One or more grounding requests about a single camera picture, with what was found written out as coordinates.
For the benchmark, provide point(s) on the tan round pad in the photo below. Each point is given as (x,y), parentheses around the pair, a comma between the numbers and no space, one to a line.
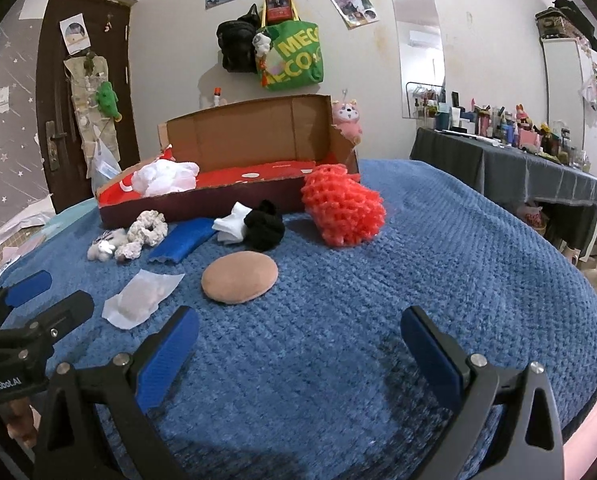
(238,277)

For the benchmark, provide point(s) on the white wardrobe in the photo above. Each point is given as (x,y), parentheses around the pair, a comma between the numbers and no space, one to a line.
(568,110)

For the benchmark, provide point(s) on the red foam net sleeve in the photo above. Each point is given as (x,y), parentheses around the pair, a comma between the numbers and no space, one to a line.
(343,207)

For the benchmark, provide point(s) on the white plastic bag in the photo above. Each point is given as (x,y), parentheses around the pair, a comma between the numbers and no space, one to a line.
(103,167)

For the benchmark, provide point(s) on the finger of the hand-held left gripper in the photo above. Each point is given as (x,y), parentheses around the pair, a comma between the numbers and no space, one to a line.
(63,312)
(28,288)

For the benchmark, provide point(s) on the group of cosmetics bottles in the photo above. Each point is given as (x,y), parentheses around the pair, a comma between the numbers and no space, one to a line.
(503,127)

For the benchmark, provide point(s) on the black sock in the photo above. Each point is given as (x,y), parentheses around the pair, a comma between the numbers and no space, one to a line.
(264,225)

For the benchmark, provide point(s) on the cream crochet scrunchie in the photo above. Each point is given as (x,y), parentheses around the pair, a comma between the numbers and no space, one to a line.
(141,222)

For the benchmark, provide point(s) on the pink plush toy with bell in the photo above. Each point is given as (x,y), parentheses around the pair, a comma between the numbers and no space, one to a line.
(347,120)

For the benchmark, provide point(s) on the cardboard box with red lining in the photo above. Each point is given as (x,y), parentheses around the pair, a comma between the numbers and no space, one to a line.
(238,140)

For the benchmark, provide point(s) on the dark patterned bag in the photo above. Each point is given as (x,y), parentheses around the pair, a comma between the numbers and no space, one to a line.
(558,22)

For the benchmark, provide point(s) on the green tote bag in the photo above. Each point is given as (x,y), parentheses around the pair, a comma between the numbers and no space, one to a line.
(293,57)

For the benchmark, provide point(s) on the green plush toy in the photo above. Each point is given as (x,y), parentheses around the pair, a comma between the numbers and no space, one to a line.
(108,100)

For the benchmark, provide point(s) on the white papers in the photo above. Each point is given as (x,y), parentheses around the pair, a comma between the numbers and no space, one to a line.
(13,225)

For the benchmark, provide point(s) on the beige hanging organizer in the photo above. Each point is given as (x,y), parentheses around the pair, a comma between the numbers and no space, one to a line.
(86,105)

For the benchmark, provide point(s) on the pink patterned bag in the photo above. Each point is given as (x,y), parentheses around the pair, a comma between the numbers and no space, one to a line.
(533,217)

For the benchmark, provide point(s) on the table with grey cloth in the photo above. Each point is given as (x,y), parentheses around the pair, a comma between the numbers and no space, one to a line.
(518,175)

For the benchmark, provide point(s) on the paper sheet with round picture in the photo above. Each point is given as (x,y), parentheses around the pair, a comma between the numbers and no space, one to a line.
(74,34)

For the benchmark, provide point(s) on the blue foam net sleeve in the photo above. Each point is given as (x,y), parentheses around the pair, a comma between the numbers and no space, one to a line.
(181,240)

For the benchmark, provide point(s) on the wall mirror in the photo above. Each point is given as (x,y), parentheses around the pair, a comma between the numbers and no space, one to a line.
(418,60)

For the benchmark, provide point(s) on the black bag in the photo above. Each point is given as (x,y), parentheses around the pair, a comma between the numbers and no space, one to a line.
(233,42)

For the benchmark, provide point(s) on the small white plush charm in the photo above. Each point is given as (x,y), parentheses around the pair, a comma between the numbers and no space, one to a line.
(262,42)

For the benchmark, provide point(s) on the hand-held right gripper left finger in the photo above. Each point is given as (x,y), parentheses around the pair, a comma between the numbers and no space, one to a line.
(168,355)

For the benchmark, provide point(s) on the blue knitted blanket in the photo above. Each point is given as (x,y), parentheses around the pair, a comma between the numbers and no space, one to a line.
(328,360)

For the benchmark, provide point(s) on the light teal bedsheet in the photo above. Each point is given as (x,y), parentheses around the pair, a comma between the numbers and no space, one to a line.
(71,214)

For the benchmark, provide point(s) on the photo wall poster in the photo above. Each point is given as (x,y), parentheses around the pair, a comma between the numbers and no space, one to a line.
(352,6)

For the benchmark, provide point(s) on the white tissue sheet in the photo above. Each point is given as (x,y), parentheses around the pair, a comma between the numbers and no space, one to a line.
(138,297)

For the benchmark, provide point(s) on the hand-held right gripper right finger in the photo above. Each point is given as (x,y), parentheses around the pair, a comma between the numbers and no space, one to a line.
(428,355)

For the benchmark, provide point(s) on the red-capped white bottle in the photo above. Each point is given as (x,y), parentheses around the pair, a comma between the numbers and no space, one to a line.
(220,97)

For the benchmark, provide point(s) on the dark wooden door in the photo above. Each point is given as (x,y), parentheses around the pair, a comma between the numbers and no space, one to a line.
(51,90)

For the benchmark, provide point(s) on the white sock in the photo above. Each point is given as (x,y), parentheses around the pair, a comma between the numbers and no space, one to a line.
(231,222)

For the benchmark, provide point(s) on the white plush toy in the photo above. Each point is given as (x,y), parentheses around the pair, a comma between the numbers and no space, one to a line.
(163,177)

